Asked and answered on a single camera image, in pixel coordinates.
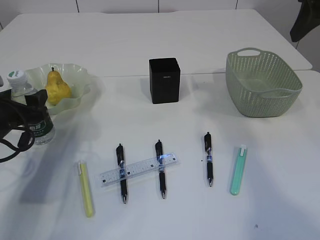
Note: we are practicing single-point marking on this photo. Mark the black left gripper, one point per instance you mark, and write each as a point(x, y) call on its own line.
point(14, 114)

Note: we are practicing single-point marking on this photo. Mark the yellow pear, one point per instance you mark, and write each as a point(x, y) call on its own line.
point(57, 89)

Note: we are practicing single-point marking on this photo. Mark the clear water bottle green label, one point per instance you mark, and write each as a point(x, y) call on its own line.
point(39, 121)

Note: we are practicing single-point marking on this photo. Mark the yellow pen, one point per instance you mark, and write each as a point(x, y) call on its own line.
point(85, 189)

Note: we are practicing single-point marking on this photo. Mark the mint green pen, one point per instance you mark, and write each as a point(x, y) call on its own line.
point(238, 170)

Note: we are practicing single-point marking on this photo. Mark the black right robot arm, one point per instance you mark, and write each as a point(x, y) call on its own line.
point(308, 18)

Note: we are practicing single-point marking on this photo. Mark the left black gel pen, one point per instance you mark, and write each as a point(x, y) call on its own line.
point(122, 173)

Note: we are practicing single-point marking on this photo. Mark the black gel pen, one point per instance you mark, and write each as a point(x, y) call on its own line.
point(209, 158)
point(122, 173)
point(161, 169)

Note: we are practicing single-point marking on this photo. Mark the transparent plastic ruler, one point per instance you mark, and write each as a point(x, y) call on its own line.
point(137, 169)

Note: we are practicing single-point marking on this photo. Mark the middle black gel pen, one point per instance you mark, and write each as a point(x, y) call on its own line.
point(161, 169)

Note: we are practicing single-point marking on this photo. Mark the black square pen holder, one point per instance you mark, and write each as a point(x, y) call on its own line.
point(164, 80)

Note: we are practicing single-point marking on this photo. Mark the right black gel pen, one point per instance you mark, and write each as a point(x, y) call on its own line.
point(209, 158)

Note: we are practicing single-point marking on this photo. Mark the green plastic woven basket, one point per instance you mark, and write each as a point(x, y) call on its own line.
point(261, 85)

